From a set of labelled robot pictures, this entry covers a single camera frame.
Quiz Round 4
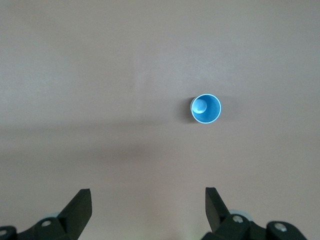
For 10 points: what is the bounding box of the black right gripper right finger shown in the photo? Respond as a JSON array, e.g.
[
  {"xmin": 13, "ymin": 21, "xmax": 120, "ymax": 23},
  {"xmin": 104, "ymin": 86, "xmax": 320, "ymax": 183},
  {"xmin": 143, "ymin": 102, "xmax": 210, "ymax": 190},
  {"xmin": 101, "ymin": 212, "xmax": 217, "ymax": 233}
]
[{"xmin": 201, "ymin": 186, "xmax": 307, "ymax": 240}]

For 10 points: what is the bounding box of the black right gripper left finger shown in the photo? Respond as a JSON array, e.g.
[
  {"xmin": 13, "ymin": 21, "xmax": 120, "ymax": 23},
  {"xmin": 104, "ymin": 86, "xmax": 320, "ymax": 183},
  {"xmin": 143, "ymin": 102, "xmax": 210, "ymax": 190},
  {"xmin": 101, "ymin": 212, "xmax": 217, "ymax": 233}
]
[{"xmin": 0, "ymin": 188, "xmax": 93, "ymax": 240}]

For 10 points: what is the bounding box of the blue plastic cup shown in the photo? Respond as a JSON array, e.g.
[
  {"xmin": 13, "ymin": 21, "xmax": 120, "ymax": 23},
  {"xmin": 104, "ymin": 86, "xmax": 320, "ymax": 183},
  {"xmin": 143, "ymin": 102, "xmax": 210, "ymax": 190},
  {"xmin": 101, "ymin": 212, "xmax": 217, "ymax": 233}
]
[{"xmin": 190, "ymin": 94, "xmax": 223, "ymax": 125}]

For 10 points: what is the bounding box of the brown table mat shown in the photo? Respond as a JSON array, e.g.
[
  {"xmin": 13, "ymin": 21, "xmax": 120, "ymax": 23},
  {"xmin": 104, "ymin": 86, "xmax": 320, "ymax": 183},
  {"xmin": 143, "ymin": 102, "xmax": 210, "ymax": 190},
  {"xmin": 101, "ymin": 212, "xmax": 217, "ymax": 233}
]
[{"xmin": 0, "ymin": 0, "xmax": 320, "ymax": 240}]

